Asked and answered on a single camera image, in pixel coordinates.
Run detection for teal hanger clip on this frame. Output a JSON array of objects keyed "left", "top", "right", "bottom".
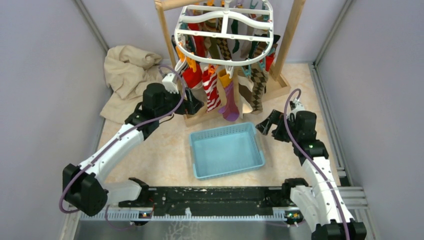
[{"left": 241, "top": 64, "right": 252, "bottom": 79}]

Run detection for wooden hanger stand frame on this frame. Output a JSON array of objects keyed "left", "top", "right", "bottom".
[{"left": 154, "top": 0, "right": 305, "bottom": 127}]

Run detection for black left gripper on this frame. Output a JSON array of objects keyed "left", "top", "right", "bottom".
[{"left": 156, "top": 86, "right": 204, "bottom": 120}]

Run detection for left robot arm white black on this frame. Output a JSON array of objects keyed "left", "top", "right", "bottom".
[{"left": 59, "top": 83, "right": 204, "bottom": 216}]

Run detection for white green patch sock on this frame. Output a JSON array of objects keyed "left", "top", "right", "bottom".
[{"left": 230, "top": 19, "right": 241, "bottom": 55}]

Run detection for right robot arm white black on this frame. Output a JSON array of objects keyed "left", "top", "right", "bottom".
[{"left": 255, "top": 110, "right": 367, "bottom": 240}]

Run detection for red white striped sock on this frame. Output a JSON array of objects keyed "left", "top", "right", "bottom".
[{"left": 202, "top": 64, "right": 221, "bottom": 112}]

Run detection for white plastic sock hanger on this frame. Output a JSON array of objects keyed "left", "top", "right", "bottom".
[{"left": 173, "top": 0, "right": 274, "bottom": 67}]

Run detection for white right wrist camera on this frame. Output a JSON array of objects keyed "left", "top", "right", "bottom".
[{"left": 289, "top": 98, "right": 305, "bottom": 117}]

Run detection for cream brown patch sock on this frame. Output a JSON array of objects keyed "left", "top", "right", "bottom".
[{"left": 237, "top": 70, "right": 254, "bottom": 118}]

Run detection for white hanger clip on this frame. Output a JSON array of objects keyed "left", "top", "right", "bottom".
[{"left": 224, "top": 65, "right": 234, "bottom": 79}]

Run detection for brown green argyle sock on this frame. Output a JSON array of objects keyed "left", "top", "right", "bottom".
[{"left": 249, "top": 63, "right": 269, "bottom": 114}]

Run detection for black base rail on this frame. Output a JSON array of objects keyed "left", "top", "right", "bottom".
[{"left": 81, "top": 186, "right": 304, "bottom": 226}]

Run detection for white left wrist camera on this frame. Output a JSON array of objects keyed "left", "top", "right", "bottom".
[{"left": 162, "top": 73, "right": 180, "bottom": 94}]

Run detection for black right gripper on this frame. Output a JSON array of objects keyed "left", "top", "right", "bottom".
[{"left": 255, "top": 109, "right": 300, "bottom": 143}]

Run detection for red and cream sock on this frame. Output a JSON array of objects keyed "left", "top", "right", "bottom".
[{"left": 182, "top": 63, "right": 207, "bottom": 102}]

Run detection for maroon purple yellow sock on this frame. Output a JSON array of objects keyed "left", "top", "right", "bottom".
[{"left": 217, "top": 69, "right": 240, "bottom": 122}]

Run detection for beige crumpled cloth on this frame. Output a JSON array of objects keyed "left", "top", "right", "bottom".
[{"left": 100, "top": 45, "right": 163, "bottom": 124}]

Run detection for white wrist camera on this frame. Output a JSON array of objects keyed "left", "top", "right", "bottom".
[
  {"left": 289, "top": 98, "right": 305, "bottom": 117},
  {"left": 162, "top": 73, "right": 180, "bottom": 94}
]

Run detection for red sock at right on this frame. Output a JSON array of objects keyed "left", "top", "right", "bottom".
[{"left": 265, "top": 53, "right": 275, "bottom": 72}]

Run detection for light blue plastic basket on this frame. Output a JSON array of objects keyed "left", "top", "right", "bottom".
[{"left": 188, "top": 122, "right": 266, "bottom": 181}]

